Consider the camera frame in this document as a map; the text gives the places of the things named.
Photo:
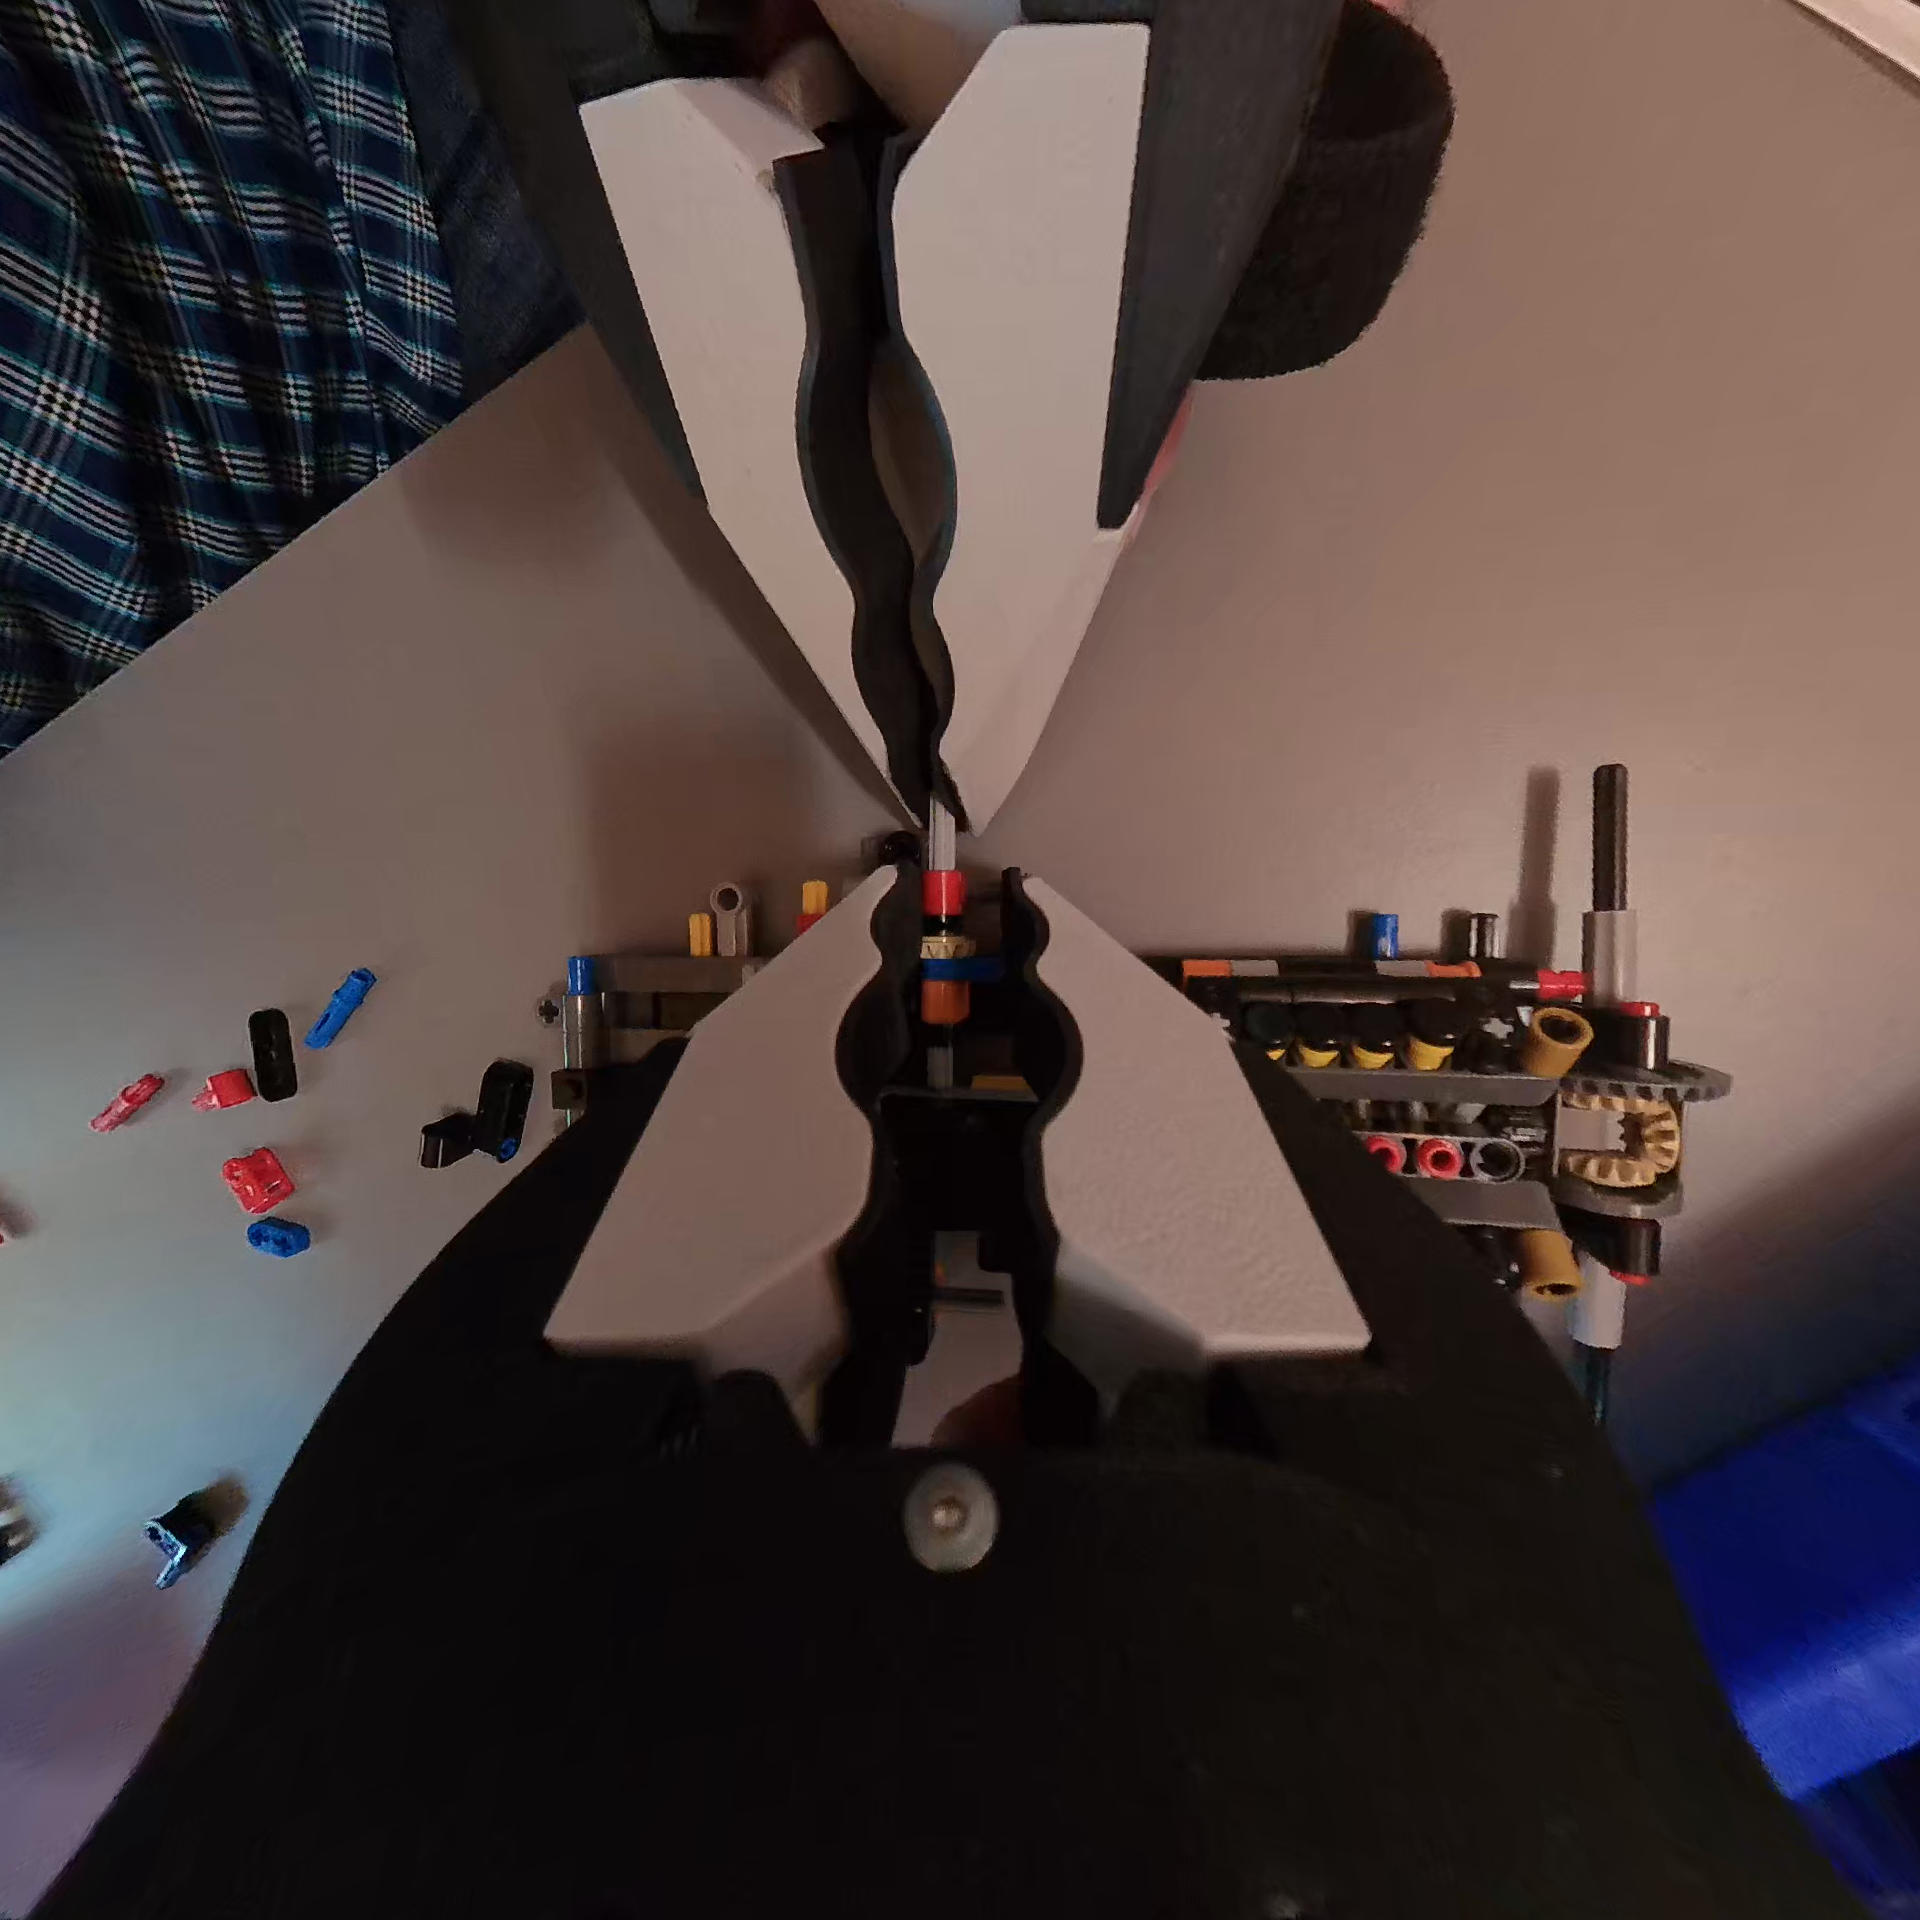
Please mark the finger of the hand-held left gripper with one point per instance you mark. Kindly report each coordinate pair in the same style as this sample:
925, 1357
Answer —
706, 329
1036, 300

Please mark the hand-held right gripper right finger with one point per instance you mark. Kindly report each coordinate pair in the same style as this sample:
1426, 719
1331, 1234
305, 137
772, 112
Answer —
1186, 1201

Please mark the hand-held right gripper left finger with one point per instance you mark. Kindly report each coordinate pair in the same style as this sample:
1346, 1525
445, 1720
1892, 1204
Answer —
722, 1201

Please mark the multicolour lego technic assembly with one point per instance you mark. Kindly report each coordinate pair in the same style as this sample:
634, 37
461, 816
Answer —
1350, 1050

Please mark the red lego connector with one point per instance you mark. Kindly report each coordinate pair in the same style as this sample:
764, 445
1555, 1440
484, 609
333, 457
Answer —
130, 1100
260, 1181
226, 1088

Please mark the black lego beam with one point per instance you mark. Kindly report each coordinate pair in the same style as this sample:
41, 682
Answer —
274, 1052

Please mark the black grey lego piece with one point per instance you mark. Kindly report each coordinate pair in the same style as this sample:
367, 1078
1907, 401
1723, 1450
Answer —
195, 1528

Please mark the blue plaid shirt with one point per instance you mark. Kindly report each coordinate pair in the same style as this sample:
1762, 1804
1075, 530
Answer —
195, 300

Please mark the blue plastic bin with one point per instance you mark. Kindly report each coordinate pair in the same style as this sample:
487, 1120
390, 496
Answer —
1801, 1590

